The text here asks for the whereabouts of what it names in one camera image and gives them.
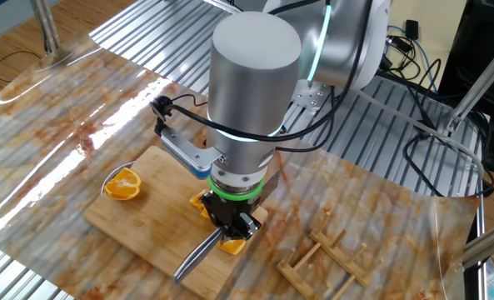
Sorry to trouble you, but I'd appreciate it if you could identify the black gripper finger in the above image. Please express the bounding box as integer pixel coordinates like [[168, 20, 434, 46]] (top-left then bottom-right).
[[234, 212, 262, 242], [198, 195, 223, 235]]

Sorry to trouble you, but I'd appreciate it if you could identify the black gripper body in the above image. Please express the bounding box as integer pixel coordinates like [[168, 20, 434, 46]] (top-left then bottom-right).
[[207, 189, 267, 239]]

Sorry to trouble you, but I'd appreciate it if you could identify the cut orange piece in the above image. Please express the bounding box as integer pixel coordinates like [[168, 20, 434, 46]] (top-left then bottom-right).
[[217, 237, 247, 256], [188, 189, 211, 220], [103, 167, 142, 202]]

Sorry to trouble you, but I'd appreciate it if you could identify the steel cleaver knife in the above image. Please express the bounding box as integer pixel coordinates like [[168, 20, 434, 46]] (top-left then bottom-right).
[[172, 169, 282, 284]]

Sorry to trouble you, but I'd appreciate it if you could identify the bamboo cutting board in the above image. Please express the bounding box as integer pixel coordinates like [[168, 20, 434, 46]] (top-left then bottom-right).
[[82, 145, 269, 300]]

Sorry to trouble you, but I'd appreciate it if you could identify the wooden peg rack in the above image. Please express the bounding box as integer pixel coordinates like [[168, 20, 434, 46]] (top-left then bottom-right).
[[276, 211, 386, 300]]

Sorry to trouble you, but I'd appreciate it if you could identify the marble pattern plastic mat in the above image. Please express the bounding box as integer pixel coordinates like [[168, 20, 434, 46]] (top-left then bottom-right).
[[0, 32, 481, 300]]

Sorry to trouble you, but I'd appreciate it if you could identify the clear plastic tube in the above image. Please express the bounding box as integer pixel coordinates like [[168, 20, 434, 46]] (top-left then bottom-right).
[[354, 89, 486, 184]]

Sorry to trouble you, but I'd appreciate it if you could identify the black power adapter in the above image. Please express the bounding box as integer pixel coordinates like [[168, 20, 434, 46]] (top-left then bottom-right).
[[404, 19, 421, 42]]

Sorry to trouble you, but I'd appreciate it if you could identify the black equipment case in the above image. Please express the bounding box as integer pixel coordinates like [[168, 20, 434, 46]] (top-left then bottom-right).
[[437, 0, 494, 174]]

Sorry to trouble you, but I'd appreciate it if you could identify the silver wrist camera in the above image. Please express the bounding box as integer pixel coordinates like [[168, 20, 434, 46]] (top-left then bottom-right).
[[159, 127, 226, 180]]

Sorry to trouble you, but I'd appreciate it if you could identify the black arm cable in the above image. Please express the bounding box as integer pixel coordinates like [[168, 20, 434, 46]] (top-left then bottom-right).
[[149, 0, 368, 153]]

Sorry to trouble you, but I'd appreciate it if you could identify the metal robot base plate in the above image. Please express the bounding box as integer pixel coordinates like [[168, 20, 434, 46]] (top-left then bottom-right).
[[290, 81, 333, 113]]

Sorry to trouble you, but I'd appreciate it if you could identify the black looped cable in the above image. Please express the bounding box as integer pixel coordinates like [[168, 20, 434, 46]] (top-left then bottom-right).
[[402, 57, 494, 199]]

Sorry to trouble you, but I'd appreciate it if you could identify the black camera clamp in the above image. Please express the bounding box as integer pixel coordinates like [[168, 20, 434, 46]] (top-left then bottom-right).
[[378, 35, 396, 72]]

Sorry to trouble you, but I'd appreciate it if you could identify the thin aluminium frame post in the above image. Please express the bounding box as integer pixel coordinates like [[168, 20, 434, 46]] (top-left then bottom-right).
[[475, 182, 487, 300]]

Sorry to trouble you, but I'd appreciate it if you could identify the black floor cable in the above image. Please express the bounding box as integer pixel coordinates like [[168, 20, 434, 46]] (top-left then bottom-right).
[[0, 49, 43, 108]]

